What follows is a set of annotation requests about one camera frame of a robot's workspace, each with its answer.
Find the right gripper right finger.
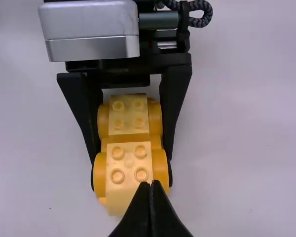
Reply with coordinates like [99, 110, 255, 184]
[150, 179, 195, 237]

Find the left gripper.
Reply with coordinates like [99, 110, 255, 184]
[56, 29, 193, 171]

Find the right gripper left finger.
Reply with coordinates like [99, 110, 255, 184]
[108, 181, 152, 237]

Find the yellow toy car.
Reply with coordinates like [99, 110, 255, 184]
[90, 93, 175, 218]

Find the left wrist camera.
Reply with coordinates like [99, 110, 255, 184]
[38, 0, 141, 62]

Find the black cable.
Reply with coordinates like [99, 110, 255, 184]
[139, 0, 214, 30]

